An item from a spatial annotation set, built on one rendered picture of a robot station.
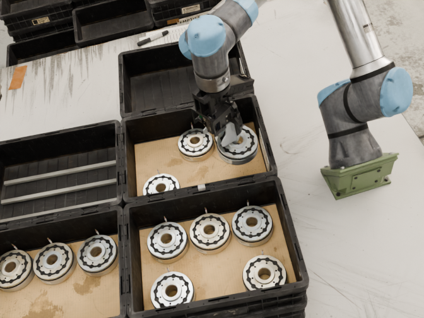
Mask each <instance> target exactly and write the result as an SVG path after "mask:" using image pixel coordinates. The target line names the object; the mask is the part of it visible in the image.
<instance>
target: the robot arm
mask: <svg viewBox="0 0 424 318"><path fill-rule="evenodd" d="M266 1H267V0H222V1H221V2H219V3H218V4H217V5H216V6H215V7H214V8H213V9H211V10H210V11H209V12H208V13H206V14H205V15H202V16H200V17H199V18H195V19H193V20H192V21H191V22H190V24H189V26H188V28H187V29H186V30H185V32H184V33H182V34H181V36H180V38H179V49H180V51H181V53H182V54H183V55H184V56H185V57H186V58H188V59H190V60H192V63H193V67H194V74H195V78H196V84H197V86H198V89H197V90H196V91H194V92H193V93H192V96H193V99H194V105H195V106H193V107H192V108H191V111H192V116H193V119H194V123H197V122H198V121H199V122H201V123H204V126H205V128H204V130H203V134H207V133H211V134H214V135H215V137H217V135H219V134H220V133H221V132H222V131H224V130H225V136H224V138H223V139H222V141H221V145H222V147H224V146H226V145H228V144H230V143H233V144H237V143H238V141H239V138H240V134H241V132H242V127H243V122H242V118H241V116H240V112H239V110H238V108H237V104H236V103H235V102H234V101H233V100H232V96H230V95H232V94H235V93H240V92H243V91H247V90H251V89H252V87H253V84H254V79H252V78H251V77H250V76H248V75H246V74H242V73H240V74H234V75H230V70H229V63H228V52H229V51H230V50H231V49H232V47H233V46H234V45H235V44H236V43H237V42H238V41H239V40H240V38H241V37H242V36H243V35H244V33H245V32H246V31H247V30H248V29H249V28H250V27H251V26H252V25H253V22H255V20H256V19H257V17H258V14H259V10H258V9H259V8H260V7H261V6H262V5H263V4H264V3H265V2H266ZM326 2H327V6H328V8H329V10H330V13H331V16H332V18H333V21H334V24H335V25H336V29H337V31H338V33H339V36H340V39H341V41H342V44H343V47H344V49H345V52H346V55H347V56H348V59H349V62H350V64H351V67H352V72H351V74H350V78H347V79H344V80H341V81H339V82H337V83H334V84H331V85H329V86H327V87H325V88H323V89H322V90H321V91H320V92H319V93H318V94H317V101H318V104H319V105H318V107H319V109H320V112H321V116H322V120H323V122H324V126H325V129H326V133H327V137H328V140H329V159H328V162H329V166H330V169H337V168H340V167H350V166H354V165H358V164H361V163H365V162H369V161H371V160H374V159H377V158H379V157H381V156H382V155H383V153H382V149H381V147H380V146H379V144H378V142H377V141H376V140H375V138H374V137H373V135H372V133H371V132H370V130H369V128H368V124H367V122H369V121H374V120H377V119H382V118H385V117H392V116H394V115H397V114H401V113H403V112H404V111H405V110H407V108H408V107H409V106H410V104H411V100H412V97H413V84H412V80H411V77H410V75H409V73H408V72H407V71H406V70H405V69H404V68H400V67H396V66H395V64H394V61H393V60H392V59H390V58H388V57H386V56H385V55H384V53H383V50H382V47H381V45H380V42H379V39H378V37H377V34H376V32H375V29H374V26H373V24H372V21H371V19H370V16H369V13H368V11H367V7H366V5H365V3H364V0H326ZM194 112H196V113H197V114H199V116H198V117H196V118H195V116H194Z"/></svg>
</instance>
